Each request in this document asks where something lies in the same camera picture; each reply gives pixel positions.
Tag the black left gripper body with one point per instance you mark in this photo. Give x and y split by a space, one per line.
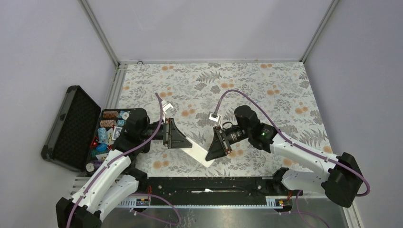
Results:
165 132

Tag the black poker chip case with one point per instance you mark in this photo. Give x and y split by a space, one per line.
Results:
71 140

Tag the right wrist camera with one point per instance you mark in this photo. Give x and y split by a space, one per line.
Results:
214 117

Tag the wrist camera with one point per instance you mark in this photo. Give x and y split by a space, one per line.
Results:
214 117
166 105

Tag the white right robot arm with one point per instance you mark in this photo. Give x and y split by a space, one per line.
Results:
335 176

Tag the playing card deck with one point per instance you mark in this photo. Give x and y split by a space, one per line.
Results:
116 132

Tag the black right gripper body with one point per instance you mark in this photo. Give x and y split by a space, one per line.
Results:
224 136

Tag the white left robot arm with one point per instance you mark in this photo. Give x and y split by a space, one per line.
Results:
116 176

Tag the white remote control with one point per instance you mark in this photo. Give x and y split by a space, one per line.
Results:
199 154

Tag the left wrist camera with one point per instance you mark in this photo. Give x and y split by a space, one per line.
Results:
166 105

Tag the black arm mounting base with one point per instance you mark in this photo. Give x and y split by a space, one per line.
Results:
213 191

